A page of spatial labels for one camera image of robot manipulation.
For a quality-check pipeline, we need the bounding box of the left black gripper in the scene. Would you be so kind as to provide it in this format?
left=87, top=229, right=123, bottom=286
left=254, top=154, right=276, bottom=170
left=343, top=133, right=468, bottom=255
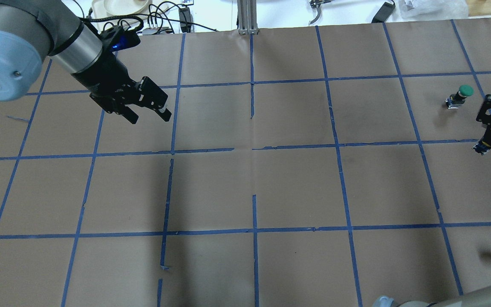
left=71, top=52, right=172, bottom=125

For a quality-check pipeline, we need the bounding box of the green push button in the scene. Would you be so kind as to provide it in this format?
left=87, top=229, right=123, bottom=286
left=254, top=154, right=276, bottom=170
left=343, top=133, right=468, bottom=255
left=445, top=85, right=474, bottom=110

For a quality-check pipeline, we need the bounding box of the beige plate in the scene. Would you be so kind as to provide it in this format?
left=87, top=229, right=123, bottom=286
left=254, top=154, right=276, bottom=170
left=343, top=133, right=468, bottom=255
left=90, top=0, right=170, bottom=19

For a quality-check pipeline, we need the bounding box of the wooden cutting board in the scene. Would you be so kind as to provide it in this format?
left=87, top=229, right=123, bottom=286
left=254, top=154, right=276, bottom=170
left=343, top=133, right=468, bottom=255
left=465, top=0, right=491, bottom=17

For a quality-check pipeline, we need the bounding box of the black power adapter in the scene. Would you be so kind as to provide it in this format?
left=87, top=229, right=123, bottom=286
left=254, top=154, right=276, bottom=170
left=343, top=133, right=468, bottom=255
left=179, top=6, right=193, bottom=33

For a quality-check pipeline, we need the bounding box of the clear plastic bag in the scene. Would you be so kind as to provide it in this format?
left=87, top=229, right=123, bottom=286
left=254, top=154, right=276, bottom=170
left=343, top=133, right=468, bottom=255
left=396, top=0, right=469, bottom=21

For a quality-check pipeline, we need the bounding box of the black laptop charger brick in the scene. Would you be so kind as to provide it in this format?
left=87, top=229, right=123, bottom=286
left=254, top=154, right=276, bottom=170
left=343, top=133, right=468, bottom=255
left=371, top=0, right=396, bottom=23

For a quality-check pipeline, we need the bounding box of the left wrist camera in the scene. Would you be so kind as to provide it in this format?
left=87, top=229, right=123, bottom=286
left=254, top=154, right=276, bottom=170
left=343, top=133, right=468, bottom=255
left=101, top=26, right=141, bottom=52

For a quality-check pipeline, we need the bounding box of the aluminium frame post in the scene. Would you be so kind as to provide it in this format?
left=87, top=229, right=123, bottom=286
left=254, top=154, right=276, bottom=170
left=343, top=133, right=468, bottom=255
left=237, top=0, right=259, bottom=35

